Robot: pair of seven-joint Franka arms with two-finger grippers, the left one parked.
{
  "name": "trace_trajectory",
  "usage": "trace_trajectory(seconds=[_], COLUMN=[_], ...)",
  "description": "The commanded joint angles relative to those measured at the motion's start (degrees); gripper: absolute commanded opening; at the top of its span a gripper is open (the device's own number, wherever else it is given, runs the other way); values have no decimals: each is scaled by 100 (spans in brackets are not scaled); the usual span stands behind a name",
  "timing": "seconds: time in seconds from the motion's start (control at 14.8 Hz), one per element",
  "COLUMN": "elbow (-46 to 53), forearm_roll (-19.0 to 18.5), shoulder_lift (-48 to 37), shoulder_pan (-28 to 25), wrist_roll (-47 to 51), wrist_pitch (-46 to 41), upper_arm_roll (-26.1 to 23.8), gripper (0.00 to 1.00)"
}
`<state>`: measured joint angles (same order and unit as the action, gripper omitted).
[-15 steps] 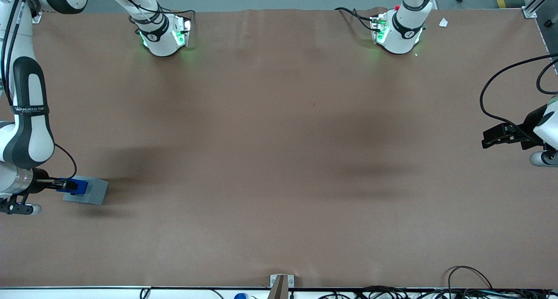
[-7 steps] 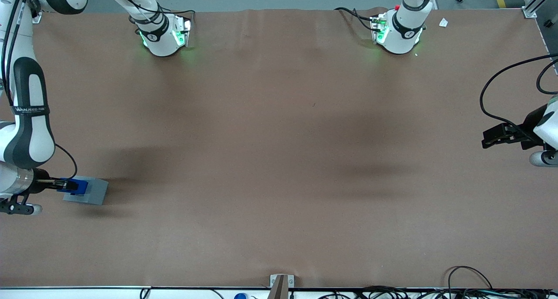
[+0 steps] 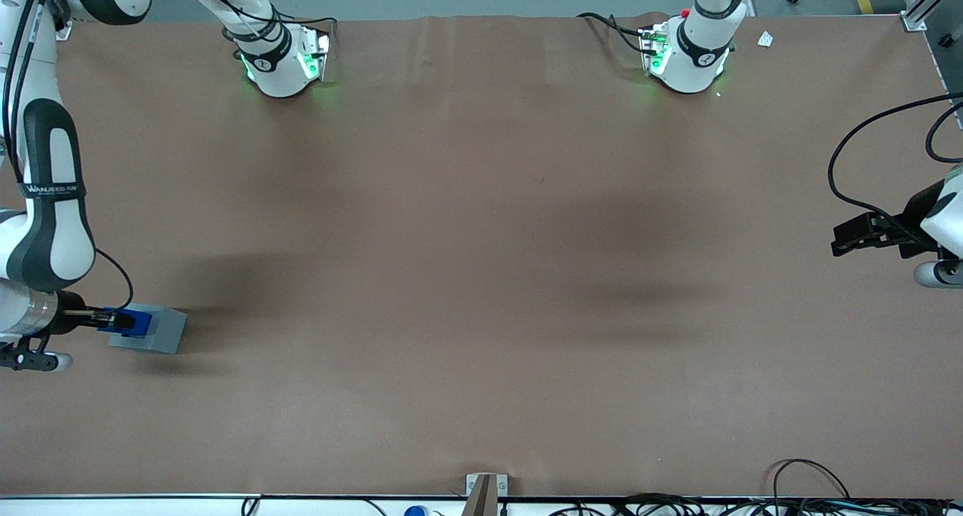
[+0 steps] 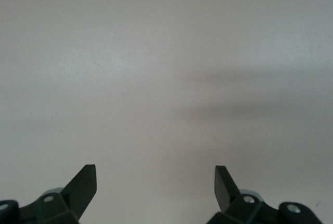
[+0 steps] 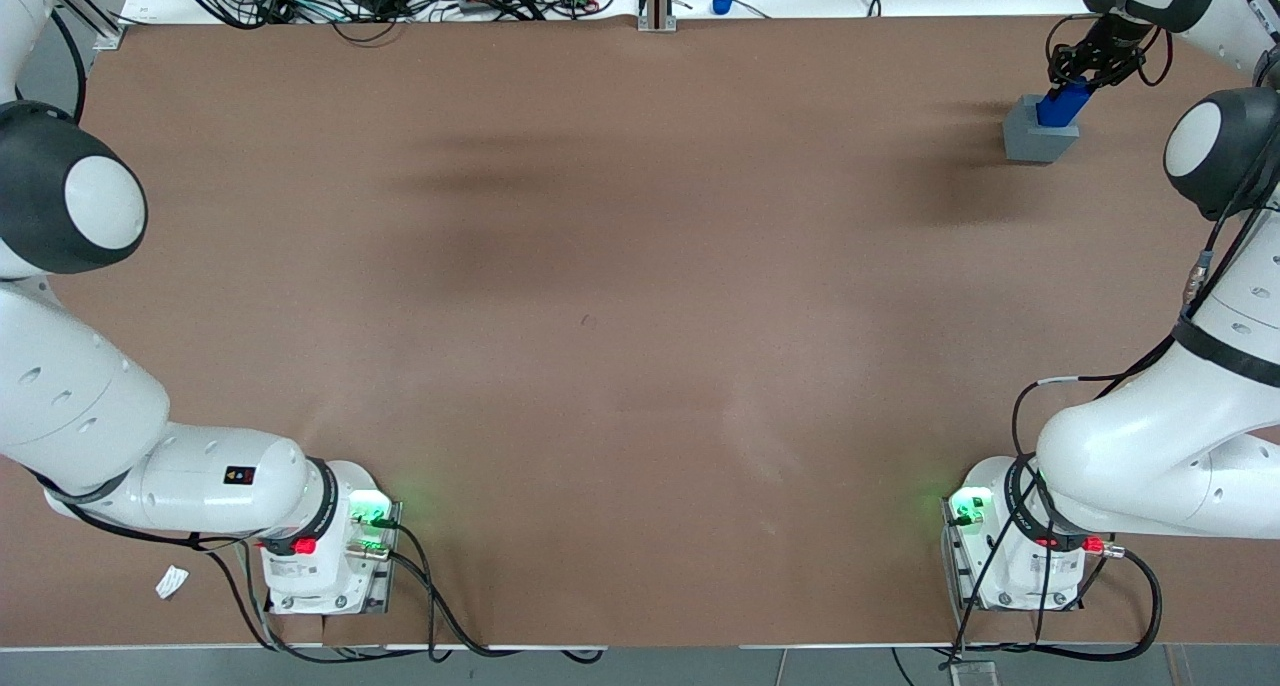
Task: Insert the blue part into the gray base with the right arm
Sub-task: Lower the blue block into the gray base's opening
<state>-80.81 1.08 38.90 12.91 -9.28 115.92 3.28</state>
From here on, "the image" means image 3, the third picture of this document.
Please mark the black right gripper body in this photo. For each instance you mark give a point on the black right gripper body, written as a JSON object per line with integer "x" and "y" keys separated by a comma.
{"x": 71, "y": 308}

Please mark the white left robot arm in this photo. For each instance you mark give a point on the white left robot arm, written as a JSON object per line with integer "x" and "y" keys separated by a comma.
{"x": 696, "y": 57}

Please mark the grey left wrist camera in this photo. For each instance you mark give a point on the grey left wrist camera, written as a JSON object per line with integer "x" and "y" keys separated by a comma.
{"x": 933, "y": 274}

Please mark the gray square base block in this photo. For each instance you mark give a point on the gray square base block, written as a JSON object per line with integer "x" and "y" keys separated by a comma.
{"x": 167, "y": 332}

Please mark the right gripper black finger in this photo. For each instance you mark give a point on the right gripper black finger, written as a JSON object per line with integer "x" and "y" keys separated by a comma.
{"x": 124, "y": 322}

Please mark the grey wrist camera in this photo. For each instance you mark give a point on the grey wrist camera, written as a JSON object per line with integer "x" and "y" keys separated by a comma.
{"x": 59, "y": 361}
{"x": 933, "y": 274}

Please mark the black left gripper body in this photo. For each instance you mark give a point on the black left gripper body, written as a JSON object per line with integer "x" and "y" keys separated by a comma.
{"x": 912, "y": 213}

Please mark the blue round cap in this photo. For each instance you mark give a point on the blue round cap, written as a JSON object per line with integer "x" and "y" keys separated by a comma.
{"x": 415, "y": 511}

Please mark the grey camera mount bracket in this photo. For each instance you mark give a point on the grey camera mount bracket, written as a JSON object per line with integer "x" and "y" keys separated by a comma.
{"x": 485, "y": 493}

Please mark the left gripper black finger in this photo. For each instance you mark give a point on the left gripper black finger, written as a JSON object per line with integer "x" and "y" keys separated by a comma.
{"x": 858, "y": 229}
{"x": 850, "y": 247}

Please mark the blue plastic part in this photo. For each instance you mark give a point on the blue plastic part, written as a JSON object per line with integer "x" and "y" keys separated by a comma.
{"x": 143, "y": 325}

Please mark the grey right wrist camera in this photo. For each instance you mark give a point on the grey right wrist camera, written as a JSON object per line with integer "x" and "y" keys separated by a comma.
{"x": 59, "y": 361}

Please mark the paper table cover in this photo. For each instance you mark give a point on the paper table cover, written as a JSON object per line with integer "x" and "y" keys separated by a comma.
{"x": 481, "y": 275}

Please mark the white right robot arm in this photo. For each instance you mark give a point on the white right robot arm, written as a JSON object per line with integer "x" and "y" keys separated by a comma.
{"x": 53, "y": 230}

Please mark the white paper scrap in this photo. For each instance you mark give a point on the white paper scrap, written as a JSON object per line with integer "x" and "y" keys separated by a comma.
{"x": 765, "y": 39}

